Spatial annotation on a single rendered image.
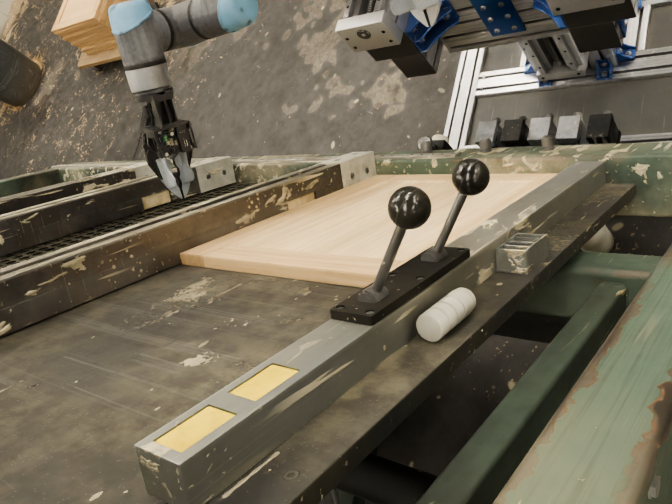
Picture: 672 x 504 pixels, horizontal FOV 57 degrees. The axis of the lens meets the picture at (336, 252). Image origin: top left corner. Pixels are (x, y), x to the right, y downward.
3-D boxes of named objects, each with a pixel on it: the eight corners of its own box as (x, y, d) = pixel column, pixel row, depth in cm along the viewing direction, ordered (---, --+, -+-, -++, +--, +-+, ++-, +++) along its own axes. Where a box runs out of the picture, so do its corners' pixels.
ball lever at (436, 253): (452, 268, 70) (502, 165, 63) (436, 280, 67) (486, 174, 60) (425, 251, 72) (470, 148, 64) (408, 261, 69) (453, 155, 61)
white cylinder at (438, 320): (443, 345, 59) (479, 313, 65) (440, 316, 58) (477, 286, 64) (416, 340, 61) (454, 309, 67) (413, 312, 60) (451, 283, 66)
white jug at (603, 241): (617, 229, 195) (601, 204, 180) (612, 259, 193) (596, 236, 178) (584, 228, 201) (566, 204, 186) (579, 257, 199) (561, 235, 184)
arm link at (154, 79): (120, 71, 114) (162, 61, 118) (128, 96, 116) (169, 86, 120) (131, 71, 108) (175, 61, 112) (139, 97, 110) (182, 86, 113)
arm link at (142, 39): (161, -5, 110) (123, 1, 104) (179, 59, 114) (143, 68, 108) (132, 2, 114) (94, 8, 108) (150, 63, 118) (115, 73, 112)
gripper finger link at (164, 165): (176, 207, 119) (162, 160, 115) (166, 202, 123) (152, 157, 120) (191, 202, 120) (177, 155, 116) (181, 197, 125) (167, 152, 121)
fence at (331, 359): (605, 183, 111) (605, 161, 109) (191, 516, 41) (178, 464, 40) (577, 183, 114) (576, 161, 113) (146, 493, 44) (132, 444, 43)
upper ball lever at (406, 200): (395, 309, 61) (445, 194, 54) (374, 324, 58) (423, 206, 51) (365, 287, 63) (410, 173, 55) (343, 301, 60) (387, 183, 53)
